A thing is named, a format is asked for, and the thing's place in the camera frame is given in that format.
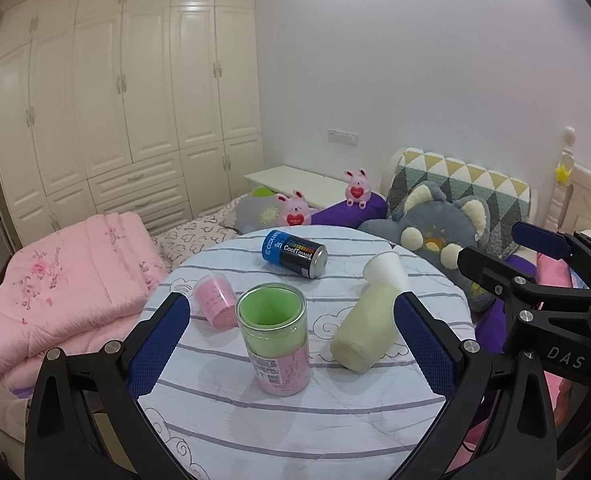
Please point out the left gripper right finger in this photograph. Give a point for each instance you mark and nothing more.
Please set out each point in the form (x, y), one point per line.
(497, 419)

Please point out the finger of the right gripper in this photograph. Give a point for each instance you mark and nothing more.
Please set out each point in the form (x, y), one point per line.
(574, 249)
(517, 290)

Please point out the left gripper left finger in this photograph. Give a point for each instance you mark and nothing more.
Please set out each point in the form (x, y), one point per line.
(62, 440)

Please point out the pink green plastic cup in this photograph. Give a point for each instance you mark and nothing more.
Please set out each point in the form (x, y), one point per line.
(273, 322)

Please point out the white paper cup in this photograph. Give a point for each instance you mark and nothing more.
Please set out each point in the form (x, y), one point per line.
(386, 269)

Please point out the cream bed headboard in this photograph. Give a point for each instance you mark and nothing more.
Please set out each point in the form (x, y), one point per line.
(569, 209)

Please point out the beige cloth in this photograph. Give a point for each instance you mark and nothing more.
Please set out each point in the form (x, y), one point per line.
(14, 413)

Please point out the triangle pattern quilted cushion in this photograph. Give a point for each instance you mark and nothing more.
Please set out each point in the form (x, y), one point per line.
(465, 194)

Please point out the yellow star sticker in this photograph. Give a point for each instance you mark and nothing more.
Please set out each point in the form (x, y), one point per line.
(563, 174)

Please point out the grey plush toy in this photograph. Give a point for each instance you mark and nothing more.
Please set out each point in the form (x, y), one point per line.
(437, 229)

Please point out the pink folded quilt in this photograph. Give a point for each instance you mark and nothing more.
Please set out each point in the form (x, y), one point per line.
(75, 289)

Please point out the pink bunny plush right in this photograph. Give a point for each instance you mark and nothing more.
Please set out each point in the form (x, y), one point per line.
(358, 188)

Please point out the pink bunny plush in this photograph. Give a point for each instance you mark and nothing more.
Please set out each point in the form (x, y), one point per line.
(294, 211)
(358, 188)

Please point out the purple pillow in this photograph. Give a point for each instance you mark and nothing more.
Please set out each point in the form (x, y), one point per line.
(351, 217)

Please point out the heart pattern bedsheet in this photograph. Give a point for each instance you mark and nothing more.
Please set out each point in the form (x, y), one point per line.
(181, 242)

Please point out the blue black drink can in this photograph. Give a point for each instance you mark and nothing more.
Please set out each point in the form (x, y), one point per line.
(296, 254)

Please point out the white bedside table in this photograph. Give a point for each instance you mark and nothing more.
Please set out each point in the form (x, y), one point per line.
(319, 191)

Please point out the pink bunny plush left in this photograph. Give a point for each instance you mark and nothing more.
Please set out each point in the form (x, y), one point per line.
(294, 211)

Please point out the grey pillow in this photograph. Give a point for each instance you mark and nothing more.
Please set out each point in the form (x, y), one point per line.
(258, 210)

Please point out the cream white wardrobe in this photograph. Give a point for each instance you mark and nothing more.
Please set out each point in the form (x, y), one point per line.
(149, 106)

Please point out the white wall socket panel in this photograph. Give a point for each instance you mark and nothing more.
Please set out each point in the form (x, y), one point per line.
(342, 137)

